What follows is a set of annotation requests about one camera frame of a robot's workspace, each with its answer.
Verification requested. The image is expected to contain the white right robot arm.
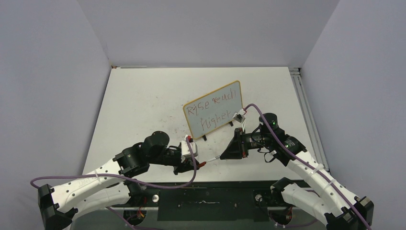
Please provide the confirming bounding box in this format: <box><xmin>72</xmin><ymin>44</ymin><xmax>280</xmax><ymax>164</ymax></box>
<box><xmin>220</xmin><ymin>113</ymin><xmax>374</xmax><ymax>230</ymax></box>

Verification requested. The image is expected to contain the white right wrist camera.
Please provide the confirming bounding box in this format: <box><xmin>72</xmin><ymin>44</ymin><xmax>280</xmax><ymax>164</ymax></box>
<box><xmin>233</xmin><ymin>108</ymin><xmax>247</xmax><ymax>124</ymax></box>

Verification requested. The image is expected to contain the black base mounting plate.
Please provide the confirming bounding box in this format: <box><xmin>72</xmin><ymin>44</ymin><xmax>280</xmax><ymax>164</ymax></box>
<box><xmin>122</xmin><ymin>181</ymin><xmax>293</xmax><ymax>225</ymax></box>

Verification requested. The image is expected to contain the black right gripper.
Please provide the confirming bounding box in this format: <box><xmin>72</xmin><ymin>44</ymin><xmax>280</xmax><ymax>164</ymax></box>
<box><xmin>220</xmin><ymin>127</ymin><xmax>271</xmax><ymax>160</ymax></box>

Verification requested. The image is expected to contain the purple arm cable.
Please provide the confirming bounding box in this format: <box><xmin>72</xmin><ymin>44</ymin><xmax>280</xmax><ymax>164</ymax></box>
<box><xmin>30</xmin><ymin>138</ymin><xmax>198</xmax><ymax>230</ymax></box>
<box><xmin>243</xmin><ymin>103</ymin><xmax>372</xmax><ymax>230</ymax></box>

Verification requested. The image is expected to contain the aluminium front frame rail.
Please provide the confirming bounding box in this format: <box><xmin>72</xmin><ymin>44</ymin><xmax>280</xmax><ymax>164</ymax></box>
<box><xmin>65</xmin><ymin>187</ymin><xmax>352</xmax><ymax>211</ymax></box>

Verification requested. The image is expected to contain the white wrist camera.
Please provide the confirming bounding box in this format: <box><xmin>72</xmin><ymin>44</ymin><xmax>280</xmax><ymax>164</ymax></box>
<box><xmin>233</xmin><ymin>108</ymin><xmax>247</xmax><ymax>124</ymax></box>
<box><xmin>180</xmin><ymin>135</ymin><xmax>198</xmax><ymax>161</ymax></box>

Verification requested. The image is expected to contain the white marker pen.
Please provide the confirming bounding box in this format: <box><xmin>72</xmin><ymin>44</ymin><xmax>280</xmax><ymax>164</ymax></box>
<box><xmin>206</xmin><ymin>156</ymin><xmax>220</xmax><ymax>163</ymax></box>

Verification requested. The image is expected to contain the red marker cap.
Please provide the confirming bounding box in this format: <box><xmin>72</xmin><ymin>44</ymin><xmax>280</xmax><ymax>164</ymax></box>
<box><xmin>198</xmin><ymin>161</ymin><xmax>207</xmax><ymax>168</ymax></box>

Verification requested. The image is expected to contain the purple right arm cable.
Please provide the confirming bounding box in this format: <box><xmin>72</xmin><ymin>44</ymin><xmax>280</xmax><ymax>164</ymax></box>
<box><xmin>243</xmin><ymin>103</ymin><xmax>372</xmax><ymax>230</ymax></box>

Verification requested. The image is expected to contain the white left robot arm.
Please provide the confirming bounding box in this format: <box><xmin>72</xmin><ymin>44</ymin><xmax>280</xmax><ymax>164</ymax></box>
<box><xmin>36</xmin><ymin>131</ymin><xmax>205</xmax><ymax>230</ymax></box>

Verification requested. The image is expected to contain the aluminium right side rail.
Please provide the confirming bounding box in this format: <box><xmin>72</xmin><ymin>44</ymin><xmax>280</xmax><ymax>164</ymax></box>
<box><xmin>288</xmin><ymin>68</ymin><xmax>330</xmax><ymax>173</ymax></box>

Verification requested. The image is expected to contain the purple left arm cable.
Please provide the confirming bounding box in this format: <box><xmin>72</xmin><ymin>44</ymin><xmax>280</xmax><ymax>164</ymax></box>
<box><xmin>30</xmin><ymin>138</ymin><xmax>198</xmax><ymax>230</ymax></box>

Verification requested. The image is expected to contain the yellow framed whiteboard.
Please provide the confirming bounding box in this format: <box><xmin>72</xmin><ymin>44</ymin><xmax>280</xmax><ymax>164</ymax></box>
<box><xmin>183</xmin><ymin>80</ymin><xmax>243</xmax><ymax>139</ymax></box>

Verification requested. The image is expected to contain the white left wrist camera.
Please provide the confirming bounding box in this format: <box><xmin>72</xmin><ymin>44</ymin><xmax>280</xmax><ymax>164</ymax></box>
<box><xmin>180</xmin><ymin>135</ymin><xmax>198</xmax><ymax>161</ymax></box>

